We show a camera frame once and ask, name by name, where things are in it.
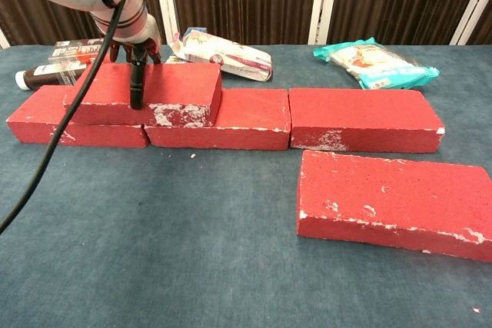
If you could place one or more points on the blue felt table cover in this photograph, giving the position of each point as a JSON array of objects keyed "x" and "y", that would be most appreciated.
[{"x": 173, "y": 255}]

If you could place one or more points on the white partition post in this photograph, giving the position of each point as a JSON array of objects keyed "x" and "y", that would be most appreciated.
[
  {"x": 3, "y": 40},
  {"x": 473, "y": 9},
  {"x": 169, "y": 5},
  {"x": 323, "y": 1}
]

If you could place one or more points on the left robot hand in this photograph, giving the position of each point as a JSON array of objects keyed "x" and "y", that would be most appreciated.
[{"x": 137, "y": 82}]

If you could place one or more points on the clear red black package box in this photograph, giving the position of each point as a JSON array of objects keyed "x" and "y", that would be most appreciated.
[{"x": 73, "y": 51}]

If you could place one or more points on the white pink pouch package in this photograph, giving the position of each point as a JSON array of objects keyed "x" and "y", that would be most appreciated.
[{"x": 227, "y": 57}]

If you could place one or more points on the red brick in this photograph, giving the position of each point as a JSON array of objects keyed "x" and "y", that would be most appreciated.
[
  {"x": 365, "y": 113},
  {"x": 180, "y": 86},
  {"x": 34, "y": 122},
  {"x": 250, "y": 113},
  {"x": 403, "y": 193}
]

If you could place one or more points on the teal snack packet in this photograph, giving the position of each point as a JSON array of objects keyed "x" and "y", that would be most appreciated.
[{"x": 384, "y": 65}]

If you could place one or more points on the brown bottle white cap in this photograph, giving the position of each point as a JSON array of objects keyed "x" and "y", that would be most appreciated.
[{"x": 46, "y": 76}]

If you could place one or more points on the blue carton box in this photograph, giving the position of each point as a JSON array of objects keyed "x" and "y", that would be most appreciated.
[{"x": 173, "y": 60}]

